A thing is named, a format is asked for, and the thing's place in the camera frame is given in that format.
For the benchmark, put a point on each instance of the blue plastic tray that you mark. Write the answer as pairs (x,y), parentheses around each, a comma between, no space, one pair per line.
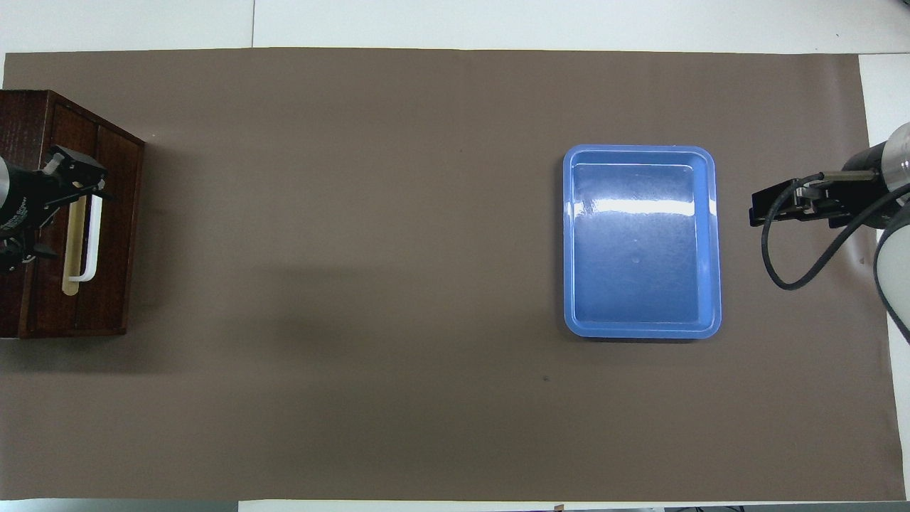
(640,284)

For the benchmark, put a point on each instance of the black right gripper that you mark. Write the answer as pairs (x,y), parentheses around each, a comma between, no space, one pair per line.
(864,188)

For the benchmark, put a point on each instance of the dark wooden drawer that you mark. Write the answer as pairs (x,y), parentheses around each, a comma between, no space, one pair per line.
(117,249)

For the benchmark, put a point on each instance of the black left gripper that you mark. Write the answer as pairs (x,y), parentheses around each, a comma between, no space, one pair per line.
(25,199)

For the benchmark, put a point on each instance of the dark wooden drawer cabinet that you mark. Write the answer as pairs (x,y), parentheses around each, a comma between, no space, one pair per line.
(21,114)

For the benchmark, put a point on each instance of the brown table mat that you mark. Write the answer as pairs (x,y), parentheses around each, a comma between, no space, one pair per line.
(355,284)

